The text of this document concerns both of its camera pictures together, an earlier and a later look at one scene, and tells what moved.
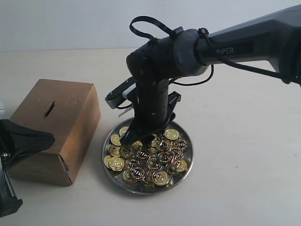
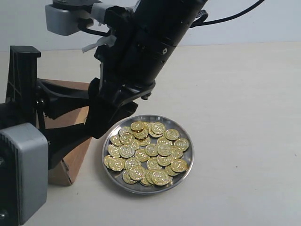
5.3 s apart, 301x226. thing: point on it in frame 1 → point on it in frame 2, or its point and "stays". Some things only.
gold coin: (172, 134) stays
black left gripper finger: (18, 141) → (55, 102)
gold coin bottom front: (160, 177) stays
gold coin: (127, 152) stays
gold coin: (165, 157) → (164, 149)
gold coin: (179, 165) stays
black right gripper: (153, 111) → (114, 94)
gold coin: (143, 155) stays
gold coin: (137, 173) stays
